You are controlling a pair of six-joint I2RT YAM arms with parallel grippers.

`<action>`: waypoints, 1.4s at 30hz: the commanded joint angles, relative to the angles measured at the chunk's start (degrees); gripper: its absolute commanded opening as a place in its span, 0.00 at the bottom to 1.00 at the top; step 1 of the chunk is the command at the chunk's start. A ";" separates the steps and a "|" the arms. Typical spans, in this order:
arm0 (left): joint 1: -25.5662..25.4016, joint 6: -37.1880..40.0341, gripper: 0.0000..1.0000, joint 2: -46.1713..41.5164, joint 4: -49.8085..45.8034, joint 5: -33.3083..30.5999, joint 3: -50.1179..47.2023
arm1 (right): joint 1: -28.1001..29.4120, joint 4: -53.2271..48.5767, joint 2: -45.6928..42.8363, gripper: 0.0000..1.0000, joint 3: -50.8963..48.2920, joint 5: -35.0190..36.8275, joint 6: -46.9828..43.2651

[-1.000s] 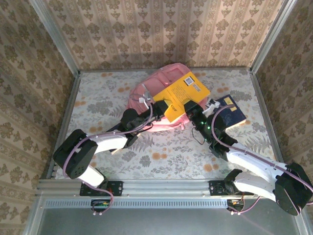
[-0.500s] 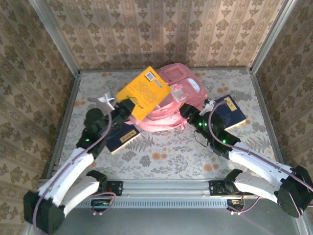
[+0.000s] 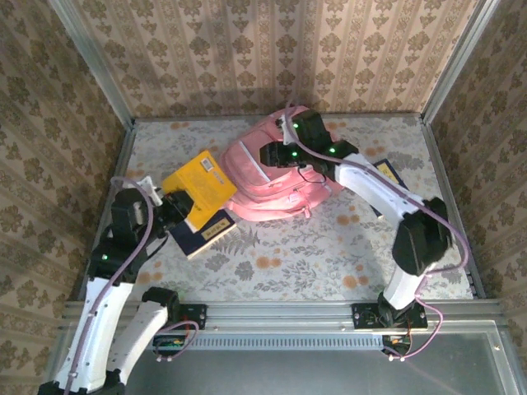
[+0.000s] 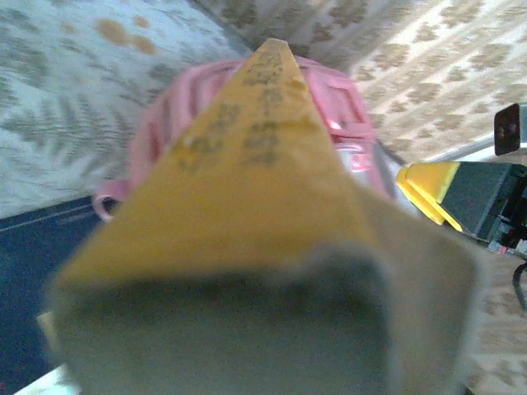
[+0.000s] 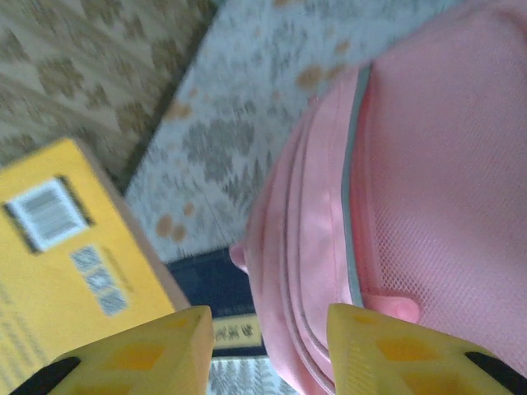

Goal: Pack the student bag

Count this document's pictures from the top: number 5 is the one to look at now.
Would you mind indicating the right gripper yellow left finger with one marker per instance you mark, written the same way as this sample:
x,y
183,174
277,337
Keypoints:
x,y
144,358

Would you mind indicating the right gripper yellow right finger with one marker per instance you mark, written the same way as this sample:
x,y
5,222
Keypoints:
x,y
391,358

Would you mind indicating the navy book with yellow label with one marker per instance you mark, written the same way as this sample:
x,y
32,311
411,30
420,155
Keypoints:
x,y
214,284

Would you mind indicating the pink backpack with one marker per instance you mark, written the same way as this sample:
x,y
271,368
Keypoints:
x,y
411,164

